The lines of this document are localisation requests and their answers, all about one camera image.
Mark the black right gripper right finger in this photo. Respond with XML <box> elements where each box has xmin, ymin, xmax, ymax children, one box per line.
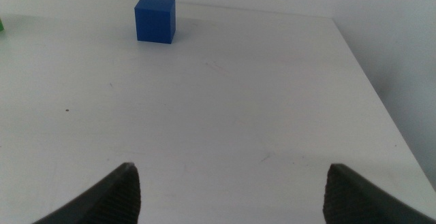
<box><xmin>322</xmin><ymin>163</ymin><xmax>436</xmax><ymax>224</ymax></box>

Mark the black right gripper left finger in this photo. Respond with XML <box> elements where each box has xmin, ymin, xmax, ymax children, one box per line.
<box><xmin>32</xmin><ymin>161</ymin><xmax>142</xmax><ymax>224</ymax></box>

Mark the blue cube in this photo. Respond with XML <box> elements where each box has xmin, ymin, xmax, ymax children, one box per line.
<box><xmin>134</xmin><ymin>0</ymin><xmax>176</xmax><ymax>45</ymax></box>

